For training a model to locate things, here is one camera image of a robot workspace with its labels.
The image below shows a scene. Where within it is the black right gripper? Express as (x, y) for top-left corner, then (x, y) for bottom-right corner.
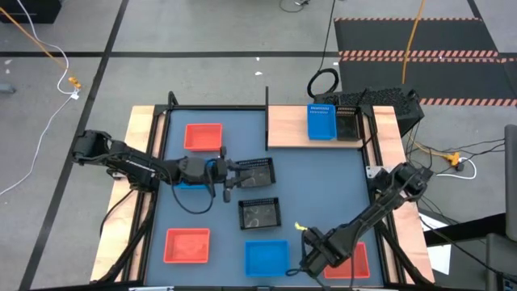
(301, 226), (352, 279)

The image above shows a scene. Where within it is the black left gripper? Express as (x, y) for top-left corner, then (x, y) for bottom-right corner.
(201, 145), (254, 203)

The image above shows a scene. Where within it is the black plastic basket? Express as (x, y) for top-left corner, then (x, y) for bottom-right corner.
(334, 105), (362, 142)
(237, 196), (283, 231)
(233, 157), (277, 189)

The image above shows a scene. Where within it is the orange plastic basket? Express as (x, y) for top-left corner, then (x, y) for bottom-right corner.
(183, 123), (224, 153)
(322, 241), (372, 280)
(162, 227), (212, 264)

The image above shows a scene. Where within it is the blue plastic basket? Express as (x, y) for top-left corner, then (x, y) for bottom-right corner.
(244, 239), (291, 278)
(175, 159), (215, 191)
(306, 103), (338, 141)

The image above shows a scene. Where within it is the wooden shelf board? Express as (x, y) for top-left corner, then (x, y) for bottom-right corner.
(267, 105), (367, 150)

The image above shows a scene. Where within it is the wooden table side board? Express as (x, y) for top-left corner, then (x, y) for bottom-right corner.
(372, 105), (436, 284)
(90, 105), (167, 283)

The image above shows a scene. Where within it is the white paper sheet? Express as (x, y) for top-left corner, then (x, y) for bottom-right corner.
(419, 213), (452, 276)

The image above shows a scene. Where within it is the yellow power plug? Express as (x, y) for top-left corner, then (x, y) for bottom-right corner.
(411, 141), (465, 167)

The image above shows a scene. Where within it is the black perforated computer case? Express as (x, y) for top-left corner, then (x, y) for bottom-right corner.
(313, 86), (426, 137)

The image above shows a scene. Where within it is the black furniture piece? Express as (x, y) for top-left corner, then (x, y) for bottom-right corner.
(419, 212), (517, 291)

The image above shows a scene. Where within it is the grey furniture panel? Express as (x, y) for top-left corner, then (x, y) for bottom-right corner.
(503, 124), (517, 232)

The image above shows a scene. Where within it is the black striped floor mat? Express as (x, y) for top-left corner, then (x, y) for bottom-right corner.
(333, 16), (517, 108)

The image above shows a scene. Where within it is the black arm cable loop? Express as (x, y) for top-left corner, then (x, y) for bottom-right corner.
(171, 177), (216, 215)

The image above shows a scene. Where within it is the black metal table frame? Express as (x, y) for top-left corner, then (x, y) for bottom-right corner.
(95, 91), (433, 291)

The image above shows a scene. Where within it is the white cable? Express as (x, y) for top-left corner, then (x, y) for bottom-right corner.
(0, 0), (82, 197)
(435, 156), (477, 180)

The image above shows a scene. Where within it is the black hanging cable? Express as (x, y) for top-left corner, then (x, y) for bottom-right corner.
(306, 0), (340, 99)

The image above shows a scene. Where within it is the yellow hanging cable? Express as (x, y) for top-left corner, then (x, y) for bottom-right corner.
(401, 0), (427, 85)
(0, 6), (82, 90)

